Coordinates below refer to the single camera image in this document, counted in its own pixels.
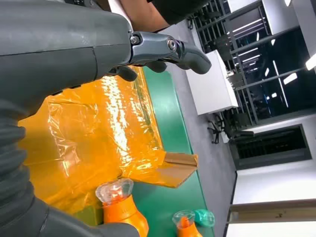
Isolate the teal plastic bottle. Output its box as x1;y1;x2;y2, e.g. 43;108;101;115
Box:
193;209;216;228

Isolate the green table mat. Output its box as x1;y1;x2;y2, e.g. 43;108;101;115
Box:
74;67;216;237

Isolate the dark wall panel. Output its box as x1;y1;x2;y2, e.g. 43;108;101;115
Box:
229;124;312;171

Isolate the black office chair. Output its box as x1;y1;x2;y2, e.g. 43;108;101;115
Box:
207;111;255;145

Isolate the yellow film covered cardboard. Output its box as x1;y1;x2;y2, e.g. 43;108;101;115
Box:
18;65;199;217

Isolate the person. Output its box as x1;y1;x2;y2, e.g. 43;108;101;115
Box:
121;0;210;34

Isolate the white desk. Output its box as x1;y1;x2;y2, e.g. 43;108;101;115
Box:
185;49;239;116

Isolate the black metal partition frame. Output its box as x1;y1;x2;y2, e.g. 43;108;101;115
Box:
188;0;316;125

